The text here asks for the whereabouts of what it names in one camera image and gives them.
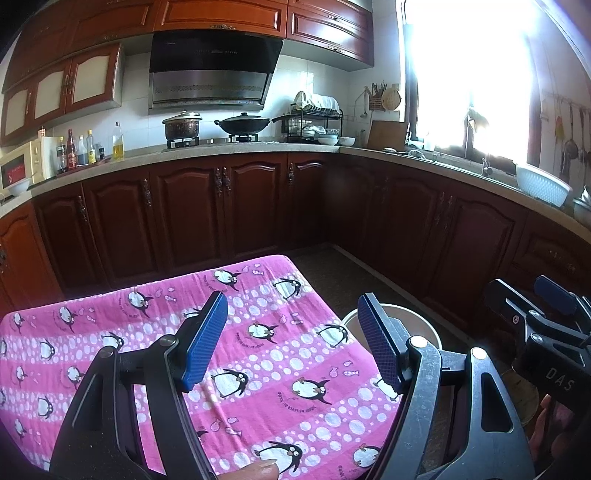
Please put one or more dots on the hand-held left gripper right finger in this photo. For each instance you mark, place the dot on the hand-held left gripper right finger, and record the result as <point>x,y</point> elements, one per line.
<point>378,337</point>

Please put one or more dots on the red label sauce bottle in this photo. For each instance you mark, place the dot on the red label sauce bottle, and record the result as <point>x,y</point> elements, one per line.
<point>71,154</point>

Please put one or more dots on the cream microwave oven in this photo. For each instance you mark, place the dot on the cream microwave oven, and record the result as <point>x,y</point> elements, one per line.
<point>41,157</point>

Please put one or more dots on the white cloth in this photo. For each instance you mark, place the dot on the white cloth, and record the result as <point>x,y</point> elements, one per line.
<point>321,102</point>

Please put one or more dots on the white cap dark bottle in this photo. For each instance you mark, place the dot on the white cap dark bottle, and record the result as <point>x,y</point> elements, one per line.
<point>82,154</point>

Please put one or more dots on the black steel range hood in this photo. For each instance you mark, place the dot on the black steel range hood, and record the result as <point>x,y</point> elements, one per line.
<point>212,60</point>

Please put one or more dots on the white round bin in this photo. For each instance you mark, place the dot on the white round bin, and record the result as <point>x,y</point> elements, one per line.
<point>415,321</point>

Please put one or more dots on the bright window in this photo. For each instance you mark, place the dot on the bright window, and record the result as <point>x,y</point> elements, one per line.
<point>461,69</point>

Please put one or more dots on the white bowl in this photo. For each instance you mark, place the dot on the white bowl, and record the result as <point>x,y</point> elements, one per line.
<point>346,141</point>
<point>328,140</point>
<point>19,187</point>

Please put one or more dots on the dark sauce bottle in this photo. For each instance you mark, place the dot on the dark sauce bottle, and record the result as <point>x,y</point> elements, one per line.
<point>61,159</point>

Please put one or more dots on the gas stove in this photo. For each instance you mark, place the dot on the gas stove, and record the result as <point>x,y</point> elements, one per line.
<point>217,142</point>

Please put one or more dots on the round woven mat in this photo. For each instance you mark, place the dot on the round woven mat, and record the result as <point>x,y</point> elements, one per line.
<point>392,99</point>

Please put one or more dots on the yellow cap bottle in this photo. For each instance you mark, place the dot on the yellow cap bottle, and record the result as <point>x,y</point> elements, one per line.
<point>91,150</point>

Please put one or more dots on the yellow oil bottle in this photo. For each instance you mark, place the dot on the yellow oil bottle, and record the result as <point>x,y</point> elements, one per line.
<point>118,147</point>

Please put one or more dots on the white plastic colander basket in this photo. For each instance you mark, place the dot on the white plastic colander basket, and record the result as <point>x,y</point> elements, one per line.
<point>542,184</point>

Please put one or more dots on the brown wooden base cabinets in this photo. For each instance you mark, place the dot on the brown wooden base cabinets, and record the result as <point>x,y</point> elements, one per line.
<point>194,212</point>

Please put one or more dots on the person's left hand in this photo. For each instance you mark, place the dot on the person's left hand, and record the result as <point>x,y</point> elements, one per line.
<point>258,473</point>

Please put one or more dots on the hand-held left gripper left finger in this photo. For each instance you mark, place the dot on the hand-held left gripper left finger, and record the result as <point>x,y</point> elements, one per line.
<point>205,339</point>

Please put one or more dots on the steel cooking pot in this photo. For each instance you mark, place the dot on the steel cooking pot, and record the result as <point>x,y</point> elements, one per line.
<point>182,129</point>

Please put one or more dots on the person's right hand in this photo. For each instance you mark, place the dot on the person's right hand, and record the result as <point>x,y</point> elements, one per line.
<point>542,429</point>

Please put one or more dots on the pink penguin print blanket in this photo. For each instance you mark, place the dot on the pink penguin print blanket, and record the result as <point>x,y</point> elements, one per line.
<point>263,369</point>

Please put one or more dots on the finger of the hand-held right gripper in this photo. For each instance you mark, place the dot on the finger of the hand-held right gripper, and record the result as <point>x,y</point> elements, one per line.
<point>501,295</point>
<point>556,295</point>

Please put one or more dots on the chopstick holder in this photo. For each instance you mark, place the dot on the chopstick holder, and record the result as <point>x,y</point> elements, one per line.
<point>377,101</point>

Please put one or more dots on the hanging ladle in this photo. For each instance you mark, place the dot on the hanging ladle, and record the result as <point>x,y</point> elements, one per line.
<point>571,147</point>

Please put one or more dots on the wooden cutting board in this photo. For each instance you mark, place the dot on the wooden cutting board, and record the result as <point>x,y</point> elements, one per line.
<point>388,136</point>

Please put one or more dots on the black wok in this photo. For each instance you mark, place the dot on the black wok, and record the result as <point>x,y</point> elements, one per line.
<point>242,125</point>

